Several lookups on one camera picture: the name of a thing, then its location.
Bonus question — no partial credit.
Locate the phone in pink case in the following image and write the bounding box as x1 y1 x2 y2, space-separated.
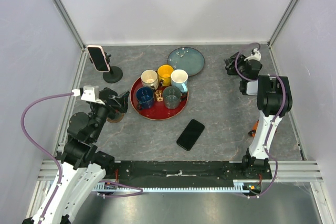
87 45 110 72

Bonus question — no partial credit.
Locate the cream ceramic mug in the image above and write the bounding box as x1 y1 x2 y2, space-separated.
141 70 159 91

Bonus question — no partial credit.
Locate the slotted cable duct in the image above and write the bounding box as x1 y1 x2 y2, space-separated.
92 182 261 194

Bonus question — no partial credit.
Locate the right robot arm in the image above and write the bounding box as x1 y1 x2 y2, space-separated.
224 50 292 179

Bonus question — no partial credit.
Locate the teal ceramic plate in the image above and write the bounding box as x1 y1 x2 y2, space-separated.
167 47 205 76

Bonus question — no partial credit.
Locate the orange mug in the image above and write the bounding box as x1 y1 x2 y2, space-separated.
248 120 259 137

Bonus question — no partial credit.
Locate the light blue mug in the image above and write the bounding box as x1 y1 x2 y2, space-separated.
171 69 188 93

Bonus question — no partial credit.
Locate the black folding phone stand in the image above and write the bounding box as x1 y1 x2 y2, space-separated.
224 52 246 76

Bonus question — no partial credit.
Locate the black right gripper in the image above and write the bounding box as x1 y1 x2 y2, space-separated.
224 53 248 81

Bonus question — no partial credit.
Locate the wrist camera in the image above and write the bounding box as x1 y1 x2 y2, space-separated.
244 48 261 61
72 85 105 104

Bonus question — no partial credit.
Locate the dark blue mug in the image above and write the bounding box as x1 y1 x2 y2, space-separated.
136 87 154 110

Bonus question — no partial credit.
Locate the black phone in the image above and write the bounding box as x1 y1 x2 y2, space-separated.
176 119 205 151

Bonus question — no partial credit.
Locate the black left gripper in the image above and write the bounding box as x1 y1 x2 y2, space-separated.
90 88 130 141

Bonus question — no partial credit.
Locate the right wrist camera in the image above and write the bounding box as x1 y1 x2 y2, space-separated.
244 48 261 61

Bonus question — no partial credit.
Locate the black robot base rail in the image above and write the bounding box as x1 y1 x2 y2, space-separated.
106 161 272 188

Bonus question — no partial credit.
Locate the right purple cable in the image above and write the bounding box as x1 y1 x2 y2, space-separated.
234 42 287 200

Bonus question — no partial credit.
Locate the grey-green ceramic mug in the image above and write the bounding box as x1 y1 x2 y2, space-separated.
162 86 182 109

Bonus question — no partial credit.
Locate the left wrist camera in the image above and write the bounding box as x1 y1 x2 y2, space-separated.
72 85 105 104

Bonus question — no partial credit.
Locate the yellow ceramic mug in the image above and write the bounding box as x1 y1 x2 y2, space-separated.
157 65 174 87

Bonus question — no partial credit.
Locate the black round-base phone stand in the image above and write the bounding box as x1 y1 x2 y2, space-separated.
103 52 123 83

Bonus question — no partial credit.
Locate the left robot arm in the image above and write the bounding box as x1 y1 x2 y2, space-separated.
23 85 130 223

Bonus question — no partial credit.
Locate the round red tray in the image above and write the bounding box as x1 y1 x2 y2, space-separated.
130 77 188 121

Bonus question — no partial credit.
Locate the small gold brown ornament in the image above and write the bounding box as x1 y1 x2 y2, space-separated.
154 89 163 102

